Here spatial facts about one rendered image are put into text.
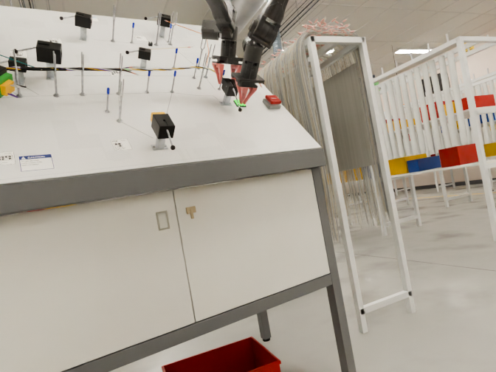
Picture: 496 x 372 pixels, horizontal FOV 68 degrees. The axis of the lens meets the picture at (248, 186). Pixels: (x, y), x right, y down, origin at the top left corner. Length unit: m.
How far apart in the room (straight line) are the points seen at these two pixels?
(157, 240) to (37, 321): 0.34
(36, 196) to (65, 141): 0.20
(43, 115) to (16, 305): 0.52
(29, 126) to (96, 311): 0.53
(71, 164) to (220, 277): 0.54
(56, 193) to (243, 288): 0.61
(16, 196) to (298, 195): 0.86
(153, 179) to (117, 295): 0.32
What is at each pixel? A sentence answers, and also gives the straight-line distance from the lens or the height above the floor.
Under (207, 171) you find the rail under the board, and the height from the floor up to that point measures 0.83.
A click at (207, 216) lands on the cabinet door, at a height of 0.70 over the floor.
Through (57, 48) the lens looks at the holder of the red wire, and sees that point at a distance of 1.35.
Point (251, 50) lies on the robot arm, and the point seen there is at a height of 1.19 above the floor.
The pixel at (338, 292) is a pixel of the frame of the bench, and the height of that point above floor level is 0.32.
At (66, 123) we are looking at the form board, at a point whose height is 1.04.
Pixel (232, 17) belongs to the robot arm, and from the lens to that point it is 1.36.
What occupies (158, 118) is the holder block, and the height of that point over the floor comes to 1.00.
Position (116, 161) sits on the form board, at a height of 0.90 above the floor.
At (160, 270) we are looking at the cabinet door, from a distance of 1.10.
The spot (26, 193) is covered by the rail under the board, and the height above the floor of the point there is 0.84.
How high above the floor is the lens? 0.75
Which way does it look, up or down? 1 degrees up
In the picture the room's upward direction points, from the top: 10 degrees counter-clockwise
